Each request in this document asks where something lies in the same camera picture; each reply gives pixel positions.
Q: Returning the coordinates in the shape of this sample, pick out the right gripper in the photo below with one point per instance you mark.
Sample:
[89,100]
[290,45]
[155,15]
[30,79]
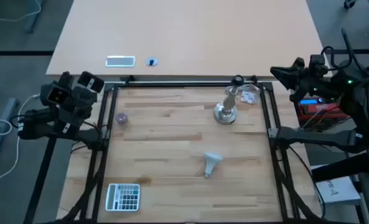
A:
[315,85]

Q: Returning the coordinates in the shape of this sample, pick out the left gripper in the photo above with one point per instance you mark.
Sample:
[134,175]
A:
[91,82]

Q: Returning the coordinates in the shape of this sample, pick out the silver table lamp base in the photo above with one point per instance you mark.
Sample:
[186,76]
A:
[225,113]

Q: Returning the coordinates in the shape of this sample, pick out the white reflector lightbulb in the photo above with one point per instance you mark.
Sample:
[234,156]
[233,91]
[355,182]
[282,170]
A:
[211,160]

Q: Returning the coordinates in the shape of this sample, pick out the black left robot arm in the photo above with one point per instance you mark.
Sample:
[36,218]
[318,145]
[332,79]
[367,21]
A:
[44,129]

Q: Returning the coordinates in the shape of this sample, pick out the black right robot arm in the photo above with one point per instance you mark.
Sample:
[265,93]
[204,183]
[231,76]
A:
[315,137]

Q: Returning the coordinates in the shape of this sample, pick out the crumpled plastic wrapper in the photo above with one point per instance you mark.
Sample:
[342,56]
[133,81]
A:
[255,88]

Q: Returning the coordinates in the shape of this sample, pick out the red device with blue display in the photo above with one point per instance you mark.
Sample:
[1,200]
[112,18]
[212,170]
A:
[315,110]

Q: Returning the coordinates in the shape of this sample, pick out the silver smartphone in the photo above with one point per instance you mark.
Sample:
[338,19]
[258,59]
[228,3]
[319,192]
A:
[120,61]

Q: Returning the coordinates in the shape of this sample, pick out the grey desk leg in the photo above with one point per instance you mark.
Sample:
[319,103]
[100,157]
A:
[33,17]

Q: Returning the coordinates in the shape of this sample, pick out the black chair caster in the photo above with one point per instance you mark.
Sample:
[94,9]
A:
[349,3]

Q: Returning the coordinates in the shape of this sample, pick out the black stand bar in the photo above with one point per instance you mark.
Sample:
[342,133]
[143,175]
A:
[339,168]

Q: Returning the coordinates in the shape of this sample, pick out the large beige desk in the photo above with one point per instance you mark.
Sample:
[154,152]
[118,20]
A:
[184,34]

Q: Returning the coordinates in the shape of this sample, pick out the white desk calculator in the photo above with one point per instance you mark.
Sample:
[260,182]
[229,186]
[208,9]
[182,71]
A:
[123,197]

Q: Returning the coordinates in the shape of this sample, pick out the white printed cardboard box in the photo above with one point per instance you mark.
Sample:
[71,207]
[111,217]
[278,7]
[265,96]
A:
[339,188]

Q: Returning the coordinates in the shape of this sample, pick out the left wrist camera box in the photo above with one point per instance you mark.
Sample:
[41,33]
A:
[57,94]

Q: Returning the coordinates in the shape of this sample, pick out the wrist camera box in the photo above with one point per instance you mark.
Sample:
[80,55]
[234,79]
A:
[317,63]
[57,94]

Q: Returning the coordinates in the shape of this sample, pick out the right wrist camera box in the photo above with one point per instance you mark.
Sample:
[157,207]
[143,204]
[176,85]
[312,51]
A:
[317,63]

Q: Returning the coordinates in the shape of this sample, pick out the black aluminium table frame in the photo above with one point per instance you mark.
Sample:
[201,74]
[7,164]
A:
[108,161]

